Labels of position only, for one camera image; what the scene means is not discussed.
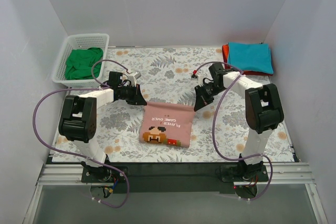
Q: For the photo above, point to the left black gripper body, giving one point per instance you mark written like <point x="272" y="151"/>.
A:
<point x="136" y="94"/>

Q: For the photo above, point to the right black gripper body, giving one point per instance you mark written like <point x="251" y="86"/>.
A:
<point x="202" y="94"/>

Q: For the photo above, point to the pink t shirt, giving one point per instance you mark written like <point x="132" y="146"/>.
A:
<point x="167" y="124"/>

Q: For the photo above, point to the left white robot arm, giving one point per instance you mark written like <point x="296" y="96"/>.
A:
<point x="78" y="120"/>

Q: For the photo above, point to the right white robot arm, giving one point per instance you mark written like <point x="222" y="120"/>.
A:
<point x="263" y="109"/>

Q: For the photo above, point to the blue folded t shirt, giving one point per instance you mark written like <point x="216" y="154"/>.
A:
<point x="250" y="57"/>

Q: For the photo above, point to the orange folded t shirt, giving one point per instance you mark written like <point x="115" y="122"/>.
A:
<point x="225" y="51"/>

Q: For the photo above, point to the green t shirt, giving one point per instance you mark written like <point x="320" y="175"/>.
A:
<point x="80" y="62"/>

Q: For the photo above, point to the white plastic basket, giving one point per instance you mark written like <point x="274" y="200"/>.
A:
<point x="73" y="42"/>

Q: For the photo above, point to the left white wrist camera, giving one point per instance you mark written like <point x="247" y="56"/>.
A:
<point x="134" y="76"/>

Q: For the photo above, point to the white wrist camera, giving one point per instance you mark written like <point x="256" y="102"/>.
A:
<point x="134" y="76"/>
<point x="199" y="77"/>

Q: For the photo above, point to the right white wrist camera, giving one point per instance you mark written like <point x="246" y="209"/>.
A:
<point x="199" y="77"/>

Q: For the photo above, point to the aluminium rail frame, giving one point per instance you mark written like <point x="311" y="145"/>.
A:
<point x="290" y="196"/>

